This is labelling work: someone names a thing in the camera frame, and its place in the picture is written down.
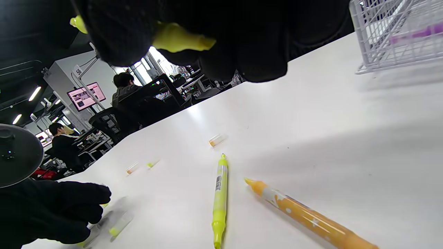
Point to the person's right hand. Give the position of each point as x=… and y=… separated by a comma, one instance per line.
x=207, y=20

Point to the person's left hand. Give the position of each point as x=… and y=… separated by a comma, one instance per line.
x=45, y=211

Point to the yellow double-ended highlighter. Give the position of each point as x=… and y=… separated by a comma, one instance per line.
x=219, y=200
x=173, y=38

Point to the clear yellow highlighter cap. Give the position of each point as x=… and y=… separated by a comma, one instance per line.
x=90, y=238
x=119, y=224
x=151, y=164
x=105, y=205

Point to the clear orange highlighter cap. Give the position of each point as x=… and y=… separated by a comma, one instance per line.
x=132, y=168
x=217, y=140

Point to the purple double-ended highlighter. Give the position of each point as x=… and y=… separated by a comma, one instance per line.
x=415, y=34

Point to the orange double-ended highlighter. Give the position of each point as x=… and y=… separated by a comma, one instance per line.
x=311, y=218

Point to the black left hand controller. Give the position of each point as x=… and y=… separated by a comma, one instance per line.
x=19, y=155

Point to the black mesh office chair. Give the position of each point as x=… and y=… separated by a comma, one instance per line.
x=152, y=110

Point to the ceiling light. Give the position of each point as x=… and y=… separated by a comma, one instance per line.
x=34, y=93

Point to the pink screen monitor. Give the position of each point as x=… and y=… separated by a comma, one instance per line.
x=86, y=96

